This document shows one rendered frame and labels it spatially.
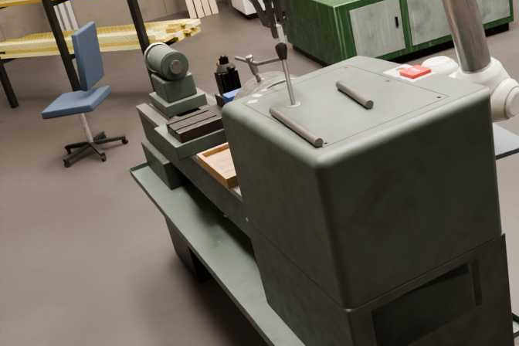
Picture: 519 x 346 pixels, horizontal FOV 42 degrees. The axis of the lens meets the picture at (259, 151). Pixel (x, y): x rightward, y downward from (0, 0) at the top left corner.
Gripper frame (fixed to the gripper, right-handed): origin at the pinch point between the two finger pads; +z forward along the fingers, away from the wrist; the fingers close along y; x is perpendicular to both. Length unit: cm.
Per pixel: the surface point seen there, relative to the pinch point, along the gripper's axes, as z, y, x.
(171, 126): 40, 21, -76
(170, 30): 75, -80, -415
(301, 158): 14, 23, 49
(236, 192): 51, 18, -22
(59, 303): 136, 89, -152
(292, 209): 32, 24, 37
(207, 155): 49, 16, -54
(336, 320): 58, 24, 49
